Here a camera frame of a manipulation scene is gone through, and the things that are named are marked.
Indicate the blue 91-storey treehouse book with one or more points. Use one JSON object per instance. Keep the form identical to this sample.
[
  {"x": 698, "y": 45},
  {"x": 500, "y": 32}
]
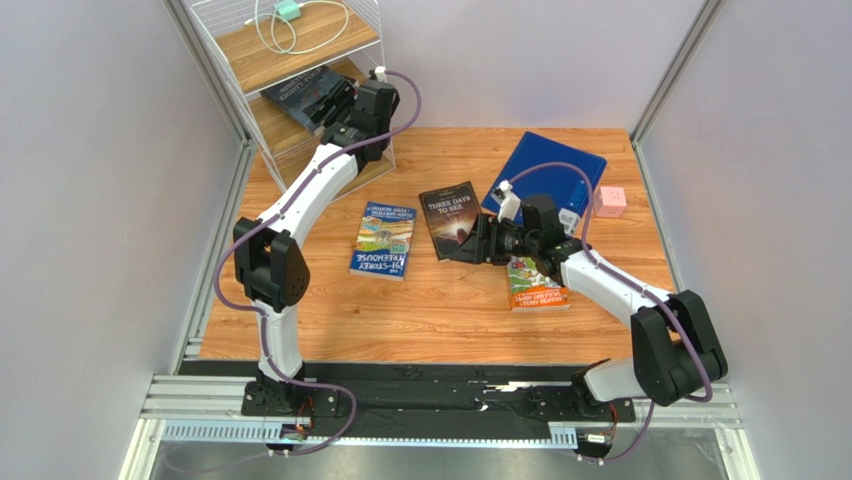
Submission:
[{"x": 383, "y": 242}]

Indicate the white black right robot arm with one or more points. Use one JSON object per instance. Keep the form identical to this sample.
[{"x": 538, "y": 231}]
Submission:
[{"x": 676, "y": 353}]

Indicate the white wire wooden shelf rack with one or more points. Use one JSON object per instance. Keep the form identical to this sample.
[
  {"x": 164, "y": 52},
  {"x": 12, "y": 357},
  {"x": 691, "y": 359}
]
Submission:
[{"x": 291, "y": 67}]

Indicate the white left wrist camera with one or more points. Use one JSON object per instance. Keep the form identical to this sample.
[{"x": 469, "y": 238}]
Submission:
[{"x": 380, "y": 73}]

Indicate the mint green charger block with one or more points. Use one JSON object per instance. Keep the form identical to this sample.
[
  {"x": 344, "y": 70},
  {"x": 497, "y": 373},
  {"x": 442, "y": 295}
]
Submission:
[{"x": 287, "y": 10}]

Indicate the three days to see book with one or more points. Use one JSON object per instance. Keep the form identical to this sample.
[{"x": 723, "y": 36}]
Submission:
[{"x": 450, "y": 214}]

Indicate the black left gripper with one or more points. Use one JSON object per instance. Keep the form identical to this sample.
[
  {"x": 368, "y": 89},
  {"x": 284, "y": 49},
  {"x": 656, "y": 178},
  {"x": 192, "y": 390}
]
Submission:
[{"x": 342, "y": 100}]

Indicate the orange 78-storey treehouse book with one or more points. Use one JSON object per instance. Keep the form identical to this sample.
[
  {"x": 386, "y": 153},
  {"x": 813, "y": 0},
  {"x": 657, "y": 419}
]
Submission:
[{"x": 530, "y": 291}]

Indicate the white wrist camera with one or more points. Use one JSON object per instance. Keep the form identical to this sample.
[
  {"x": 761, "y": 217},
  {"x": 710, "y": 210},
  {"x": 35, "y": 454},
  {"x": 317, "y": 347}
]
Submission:
[
  {"x": 380, "y": 73},
  {"x": 508, "y": 202}
]

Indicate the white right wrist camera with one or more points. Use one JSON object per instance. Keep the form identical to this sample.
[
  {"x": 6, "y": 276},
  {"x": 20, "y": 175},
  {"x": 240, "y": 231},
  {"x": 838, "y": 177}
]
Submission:
[{"x": 508, "y": 202}]

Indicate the pink cube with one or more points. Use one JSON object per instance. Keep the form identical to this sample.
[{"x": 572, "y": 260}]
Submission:
[{"x": 609, "y": 201}]

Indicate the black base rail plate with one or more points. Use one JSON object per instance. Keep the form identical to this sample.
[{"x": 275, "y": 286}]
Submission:
[{"x": 422, "y": 401}]

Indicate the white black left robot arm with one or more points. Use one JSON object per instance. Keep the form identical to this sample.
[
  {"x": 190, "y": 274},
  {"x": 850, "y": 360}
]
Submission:
[{"x": 269, "y": 262}]

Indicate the nineteen eighty-four book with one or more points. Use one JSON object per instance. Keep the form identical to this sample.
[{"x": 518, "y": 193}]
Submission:
[{"x": 302, "y": 96}]

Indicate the blue file folder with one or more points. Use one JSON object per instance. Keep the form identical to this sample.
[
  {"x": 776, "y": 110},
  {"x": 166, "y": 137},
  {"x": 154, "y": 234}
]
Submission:
[{"x": 539, "y": 165}]

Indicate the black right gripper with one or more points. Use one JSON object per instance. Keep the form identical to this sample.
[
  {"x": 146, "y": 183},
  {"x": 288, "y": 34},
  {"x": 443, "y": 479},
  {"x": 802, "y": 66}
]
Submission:
[{"x": 491, "y": 238}]

